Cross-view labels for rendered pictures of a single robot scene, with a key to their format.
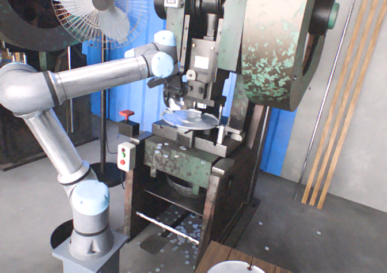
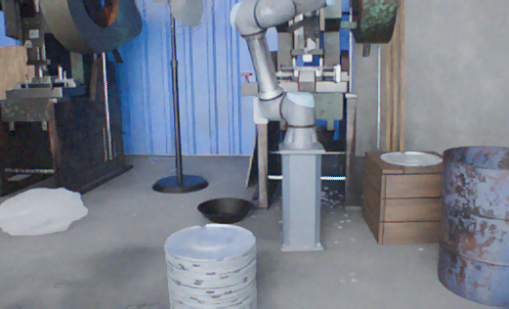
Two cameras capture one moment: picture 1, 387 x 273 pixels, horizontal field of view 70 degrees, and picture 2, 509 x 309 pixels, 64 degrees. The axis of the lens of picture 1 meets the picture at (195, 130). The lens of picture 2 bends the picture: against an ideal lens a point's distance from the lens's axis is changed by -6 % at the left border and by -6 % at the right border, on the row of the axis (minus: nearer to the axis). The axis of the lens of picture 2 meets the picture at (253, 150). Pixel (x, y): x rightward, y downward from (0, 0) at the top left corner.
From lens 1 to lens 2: 1.47 m
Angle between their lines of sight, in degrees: 19
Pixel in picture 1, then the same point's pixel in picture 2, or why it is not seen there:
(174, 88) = (314, 27)
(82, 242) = (305, 134)
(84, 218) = (306, 110)
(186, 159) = (318, 98)
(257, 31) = not seen: outside the picture
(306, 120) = (363, 89)
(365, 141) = (418, 96)
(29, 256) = not seen: hidden behind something
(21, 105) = (279, 17)
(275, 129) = not seen: hidden behind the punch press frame
